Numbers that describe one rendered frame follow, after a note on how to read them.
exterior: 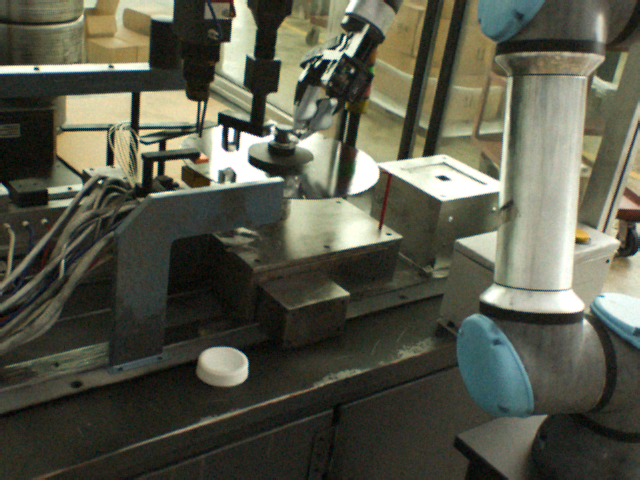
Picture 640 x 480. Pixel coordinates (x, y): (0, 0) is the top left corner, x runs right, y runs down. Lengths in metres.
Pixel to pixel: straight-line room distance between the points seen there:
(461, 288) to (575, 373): 0.39
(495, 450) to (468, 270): 0.30
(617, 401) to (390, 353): 0.38
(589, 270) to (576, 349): 0.47
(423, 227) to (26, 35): 0.88
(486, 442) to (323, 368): 0.25
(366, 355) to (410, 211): 0.36
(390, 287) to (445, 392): 0.20
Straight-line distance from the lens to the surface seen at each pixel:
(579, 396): 1.00
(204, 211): 1.11
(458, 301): 1.34
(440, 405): 1.44
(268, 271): 1.25
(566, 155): 0.95
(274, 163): 1.33
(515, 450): 1.15
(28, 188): 1.36
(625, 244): 3.81
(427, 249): 1.50
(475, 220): 1.55
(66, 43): 1.86
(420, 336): 1.33
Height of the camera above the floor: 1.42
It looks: 25 degrees down
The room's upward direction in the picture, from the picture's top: 9 degrees clockwise
